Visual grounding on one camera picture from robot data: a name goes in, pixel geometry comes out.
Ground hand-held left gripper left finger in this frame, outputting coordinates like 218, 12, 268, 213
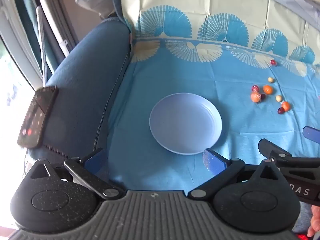
30, 148, 120, 200

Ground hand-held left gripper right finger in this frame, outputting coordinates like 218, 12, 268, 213
187, 149, 282, 201

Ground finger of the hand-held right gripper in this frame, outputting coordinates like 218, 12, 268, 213
258, 139, 293, 161
302, 126, 320, 143

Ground light purple plate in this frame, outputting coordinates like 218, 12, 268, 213
149, 93, 223, 155

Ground person's right hand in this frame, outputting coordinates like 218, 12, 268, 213
307, 204, 320, 238

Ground black smartphone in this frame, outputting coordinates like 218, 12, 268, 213
17, 86, 59, 147

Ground blue sofa armrest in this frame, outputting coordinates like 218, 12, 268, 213
24, 17, 132, 173

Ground blue fan-print sheet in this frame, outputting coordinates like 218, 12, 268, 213
106, 0, 320, 192

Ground teal curtain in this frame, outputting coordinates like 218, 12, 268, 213
15, 0, 54, 73

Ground grey braided hose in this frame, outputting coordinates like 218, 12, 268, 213
36, 5, 52, 85

